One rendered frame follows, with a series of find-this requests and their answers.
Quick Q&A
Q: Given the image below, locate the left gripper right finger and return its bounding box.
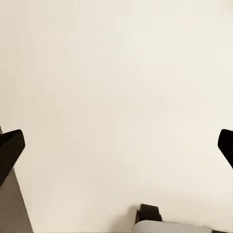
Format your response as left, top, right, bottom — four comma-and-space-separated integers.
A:
217, 129, 233, 168

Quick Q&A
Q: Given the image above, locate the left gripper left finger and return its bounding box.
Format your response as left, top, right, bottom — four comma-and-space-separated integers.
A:
0, 130, 25, 188

